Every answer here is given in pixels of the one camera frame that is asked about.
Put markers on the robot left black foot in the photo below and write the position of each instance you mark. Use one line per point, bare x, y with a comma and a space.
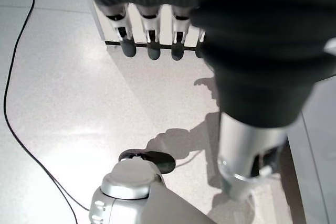
165, 162

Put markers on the robot left leg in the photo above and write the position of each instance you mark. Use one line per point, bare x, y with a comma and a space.
131, 182

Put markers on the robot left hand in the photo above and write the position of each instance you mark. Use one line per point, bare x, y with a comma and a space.
249, 24

